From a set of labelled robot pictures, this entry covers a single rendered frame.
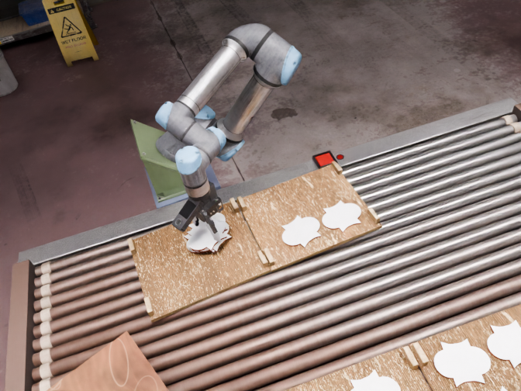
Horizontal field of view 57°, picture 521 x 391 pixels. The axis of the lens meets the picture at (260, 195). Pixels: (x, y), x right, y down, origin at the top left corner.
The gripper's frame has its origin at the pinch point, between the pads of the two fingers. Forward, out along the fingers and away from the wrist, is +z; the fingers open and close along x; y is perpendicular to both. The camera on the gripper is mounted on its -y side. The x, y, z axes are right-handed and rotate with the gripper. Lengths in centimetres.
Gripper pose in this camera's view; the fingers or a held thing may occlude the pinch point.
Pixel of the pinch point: (206, 233)
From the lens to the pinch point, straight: 164.3
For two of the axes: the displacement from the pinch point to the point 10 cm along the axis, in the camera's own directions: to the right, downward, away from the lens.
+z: 1.2, 6.8, 7.3
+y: 6.8, -5.9, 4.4
